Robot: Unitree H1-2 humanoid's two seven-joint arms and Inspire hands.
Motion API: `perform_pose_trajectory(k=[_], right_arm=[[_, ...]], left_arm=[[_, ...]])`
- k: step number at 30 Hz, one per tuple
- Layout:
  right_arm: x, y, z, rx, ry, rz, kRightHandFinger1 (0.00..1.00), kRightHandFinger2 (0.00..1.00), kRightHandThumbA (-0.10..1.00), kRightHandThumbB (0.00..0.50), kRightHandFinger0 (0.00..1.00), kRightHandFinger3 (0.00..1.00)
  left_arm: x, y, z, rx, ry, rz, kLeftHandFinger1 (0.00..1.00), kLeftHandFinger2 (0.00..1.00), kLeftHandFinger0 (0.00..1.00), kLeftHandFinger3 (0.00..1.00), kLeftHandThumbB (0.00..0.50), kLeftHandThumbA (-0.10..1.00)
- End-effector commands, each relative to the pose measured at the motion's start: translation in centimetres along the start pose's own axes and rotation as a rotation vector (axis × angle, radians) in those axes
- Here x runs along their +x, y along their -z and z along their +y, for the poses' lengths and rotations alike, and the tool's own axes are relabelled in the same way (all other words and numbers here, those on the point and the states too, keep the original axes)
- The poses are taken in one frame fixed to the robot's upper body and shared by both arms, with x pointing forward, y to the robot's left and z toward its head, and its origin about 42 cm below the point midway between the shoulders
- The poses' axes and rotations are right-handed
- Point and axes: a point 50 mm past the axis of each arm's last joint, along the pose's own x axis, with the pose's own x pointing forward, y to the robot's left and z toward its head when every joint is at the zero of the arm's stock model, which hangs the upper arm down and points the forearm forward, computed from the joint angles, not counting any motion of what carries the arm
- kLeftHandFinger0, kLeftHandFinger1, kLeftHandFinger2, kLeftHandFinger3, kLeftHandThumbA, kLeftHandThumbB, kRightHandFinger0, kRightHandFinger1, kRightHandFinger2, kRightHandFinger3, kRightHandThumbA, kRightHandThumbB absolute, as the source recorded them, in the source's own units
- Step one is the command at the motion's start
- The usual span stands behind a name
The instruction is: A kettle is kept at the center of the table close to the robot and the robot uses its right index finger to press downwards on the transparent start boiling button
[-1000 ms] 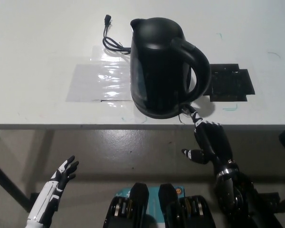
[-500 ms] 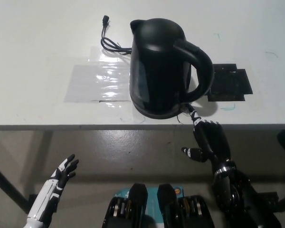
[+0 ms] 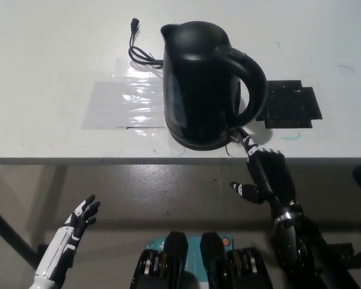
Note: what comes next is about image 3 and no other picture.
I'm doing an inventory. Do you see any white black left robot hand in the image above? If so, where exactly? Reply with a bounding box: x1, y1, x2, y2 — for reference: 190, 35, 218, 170
34, 194, 101, 283

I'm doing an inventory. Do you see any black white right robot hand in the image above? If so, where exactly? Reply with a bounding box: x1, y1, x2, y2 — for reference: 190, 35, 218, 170
229, 128, 297, 215

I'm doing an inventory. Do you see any black electric kettle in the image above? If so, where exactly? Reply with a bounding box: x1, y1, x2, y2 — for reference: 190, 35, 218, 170
159, 20, 267, 148

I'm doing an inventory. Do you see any black kettle base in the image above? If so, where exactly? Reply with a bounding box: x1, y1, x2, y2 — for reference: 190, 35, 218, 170
168, 129, 244, 151

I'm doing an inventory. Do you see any black tape patch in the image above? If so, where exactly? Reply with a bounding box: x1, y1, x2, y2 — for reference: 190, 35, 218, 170
255, 79, 324, 130

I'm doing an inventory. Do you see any clear plastic tape sheet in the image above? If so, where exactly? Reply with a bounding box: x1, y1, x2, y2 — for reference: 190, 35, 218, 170
81, 57, 168, 136

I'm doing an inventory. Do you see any black power cord with plug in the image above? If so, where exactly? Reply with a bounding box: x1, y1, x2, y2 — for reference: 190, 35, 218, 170
127, 17, 165, 70

